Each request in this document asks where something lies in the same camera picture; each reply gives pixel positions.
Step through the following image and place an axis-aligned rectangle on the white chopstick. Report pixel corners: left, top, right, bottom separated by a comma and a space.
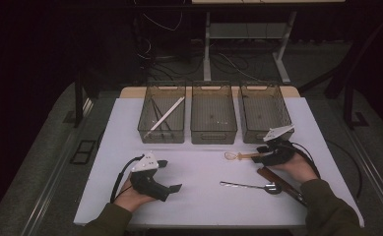
144, 96, 184, 139
145, 96, 186, 138

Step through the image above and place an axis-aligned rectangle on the aluminium floor rail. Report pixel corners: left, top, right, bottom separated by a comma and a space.
28, 96, 95, 236
343, 127, 383, 227

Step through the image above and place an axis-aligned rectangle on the black metal stand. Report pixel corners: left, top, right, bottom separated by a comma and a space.
297, 9, 383, 131
73, 70, 96, 129

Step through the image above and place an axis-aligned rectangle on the white metal desk frame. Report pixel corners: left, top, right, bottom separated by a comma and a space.
202, 11, 293, 86

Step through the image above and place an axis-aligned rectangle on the metal spoon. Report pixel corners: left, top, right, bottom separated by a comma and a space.
219, 180, 283, 195

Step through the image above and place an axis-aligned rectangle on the black floor frame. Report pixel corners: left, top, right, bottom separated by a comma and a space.
69, 140, 97, 165

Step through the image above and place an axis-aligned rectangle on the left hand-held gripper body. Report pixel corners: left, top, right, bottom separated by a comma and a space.
129, 150, 170, 203

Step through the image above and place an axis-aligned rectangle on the tangle of floor cables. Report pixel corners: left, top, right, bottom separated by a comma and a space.
136, 38, 262, 83

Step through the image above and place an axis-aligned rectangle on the hand-held gripper cable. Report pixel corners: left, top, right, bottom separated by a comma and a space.
109, 154, 146, 205
290, 141, 321, 180

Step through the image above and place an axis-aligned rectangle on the person's right hand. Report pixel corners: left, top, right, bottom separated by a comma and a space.
271, 151, 320, 184

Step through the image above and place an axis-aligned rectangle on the left hand-held gripper cable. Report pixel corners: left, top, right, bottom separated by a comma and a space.
109, 154, 146, 205

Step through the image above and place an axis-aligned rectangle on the metal chopstick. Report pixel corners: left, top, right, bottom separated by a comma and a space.
151, 97, 173, 133
150, 97, 163, 134

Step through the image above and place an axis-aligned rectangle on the person's left hand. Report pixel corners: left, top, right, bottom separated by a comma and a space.
113, 176, 158, 213

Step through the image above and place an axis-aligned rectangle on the white table cover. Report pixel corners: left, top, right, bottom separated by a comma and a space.
73, 96, 365, 229

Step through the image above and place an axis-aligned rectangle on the smoky transparent plastic bin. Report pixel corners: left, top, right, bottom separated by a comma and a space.
237, 82, 295, 146
137, 82, 187, 145
190, 82, 238, 146

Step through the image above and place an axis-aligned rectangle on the right hand-held gripper cable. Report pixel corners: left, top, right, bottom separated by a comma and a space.
290, 141, 321, 180

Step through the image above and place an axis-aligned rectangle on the black floor cable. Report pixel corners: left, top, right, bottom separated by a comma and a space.
325, 139, 364, 201

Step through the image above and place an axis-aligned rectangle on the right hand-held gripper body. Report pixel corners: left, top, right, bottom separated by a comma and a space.
256, 123, 299, 166

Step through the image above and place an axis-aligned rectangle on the white hanging cable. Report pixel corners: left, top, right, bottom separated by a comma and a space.
142, 0, 183, 32

